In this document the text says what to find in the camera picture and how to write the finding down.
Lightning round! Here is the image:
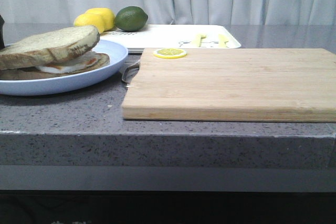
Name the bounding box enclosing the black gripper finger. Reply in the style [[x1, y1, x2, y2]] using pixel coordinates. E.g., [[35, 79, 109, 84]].
[[0, 15, 5, 49]]

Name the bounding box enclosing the bread slice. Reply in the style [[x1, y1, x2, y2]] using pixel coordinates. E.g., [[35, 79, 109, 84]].
[[1, 53, 110, 81], [1, 25, 100, 70]]

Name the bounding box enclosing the light blue plate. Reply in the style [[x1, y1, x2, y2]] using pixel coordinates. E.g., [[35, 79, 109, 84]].
[[1, 40, 128, 96]]

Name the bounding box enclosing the white tray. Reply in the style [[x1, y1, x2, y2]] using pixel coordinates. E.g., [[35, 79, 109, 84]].
[[101, 25, 241, 54]]

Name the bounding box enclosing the fried egg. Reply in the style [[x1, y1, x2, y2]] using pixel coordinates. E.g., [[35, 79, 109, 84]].
[[36, 51, 101, 73]]

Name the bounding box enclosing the front yellow lemon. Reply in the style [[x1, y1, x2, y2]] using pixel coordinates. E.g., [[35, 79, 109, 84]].
[[73, 13, 105, 34]]

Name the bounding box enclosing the yellow lemon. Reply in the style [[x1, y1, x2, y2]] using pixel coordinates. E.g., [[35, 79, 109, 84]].
[[73, 13, 105, 34], [85, 7, 115, 31]]

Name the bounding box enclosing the rear yellow lemon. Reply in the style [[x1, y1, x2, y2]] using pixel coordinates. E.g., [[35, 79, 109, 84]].
[[85, 7, 115, 31]]

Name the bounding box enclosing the green lime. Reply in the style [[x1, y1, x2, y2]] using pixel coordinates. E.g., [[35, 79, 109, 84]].
[[114, 6, 148, 32]]

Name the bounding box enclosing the lemon slice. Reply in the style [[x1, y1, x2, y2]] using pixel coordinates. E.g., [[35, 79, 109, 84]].
[[153, 48, 187, 59]]

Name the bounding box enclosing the yellow plastic fork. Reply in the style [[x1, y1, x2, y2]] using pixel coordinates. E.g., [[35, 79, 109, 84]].
[[191, 34, 206, 48]]

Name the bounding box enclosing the yellow plastic knife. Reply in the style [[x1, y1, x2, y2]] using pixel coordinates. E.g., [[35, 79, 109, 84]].
[[218, 34, 229, 48]]

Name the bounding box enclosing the wooden cutting board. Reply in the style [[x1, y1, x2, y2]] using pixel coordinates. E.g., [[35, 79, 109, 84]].
[[122, 48, 335, 122]]

